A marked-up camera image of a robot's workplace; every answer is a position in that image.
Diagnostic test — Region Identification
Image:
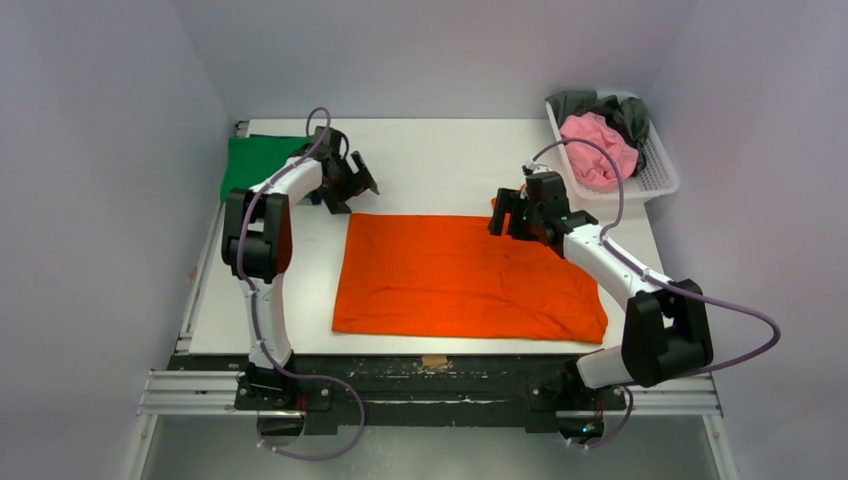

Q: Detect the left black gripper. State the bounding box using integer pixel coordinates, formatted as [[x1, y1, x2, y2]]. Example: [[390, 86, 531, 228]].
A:
[[318, 153, 376, 215]]

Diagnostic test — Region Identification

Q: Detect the orange t shirt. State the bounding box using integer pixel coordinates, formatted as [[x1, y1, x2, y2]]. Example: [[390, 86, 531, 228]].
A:
[[332, 213, 608, 345]]

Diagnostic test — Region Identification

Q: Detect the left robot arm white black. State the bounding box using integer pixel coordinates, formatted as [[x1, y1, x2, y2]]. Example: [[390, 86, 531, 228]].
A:
[[221, 127, 379, 409]]

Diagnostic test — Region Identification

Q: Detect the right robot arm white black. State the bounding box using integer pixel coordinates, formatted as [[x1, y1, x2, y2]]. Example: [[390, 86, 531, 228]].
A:
[[488, 172, 714, 407]]

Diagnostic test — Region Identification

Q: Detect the pink t shirt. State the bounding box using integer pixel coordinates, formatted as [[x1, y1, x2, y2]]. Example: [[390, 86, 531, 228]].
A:
[[559, 112, 639, 192]]

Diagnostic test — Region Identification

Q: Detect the folded green t shirt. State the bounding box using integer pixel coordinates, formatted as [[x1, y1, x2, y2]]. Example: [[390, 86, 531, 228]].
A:
[[219, 135, 309, 203]]

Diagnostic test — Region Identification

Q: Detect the dark grey t shirt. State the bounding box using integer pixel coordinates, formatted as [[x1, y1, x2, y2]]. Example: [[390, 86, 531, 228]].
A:
[[545, 90, 651, 175]]

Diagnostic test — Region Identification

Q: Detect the brown tape piece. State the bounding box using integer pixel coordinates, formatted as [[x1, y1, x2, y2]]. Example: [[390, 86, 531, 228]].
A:
[[421, 355, 450, 371]]

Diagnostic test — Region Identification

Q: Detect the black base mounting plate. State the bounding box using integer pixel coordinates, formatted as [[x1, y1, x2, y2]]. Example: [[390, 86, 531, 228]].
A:
[[167, 354, 627, 442]]

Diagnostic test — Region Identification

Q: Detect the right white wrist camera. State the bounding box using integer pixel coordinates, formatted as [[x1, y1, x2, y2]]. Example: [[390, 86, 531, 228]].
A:
[[522, 161, 551, 177]]

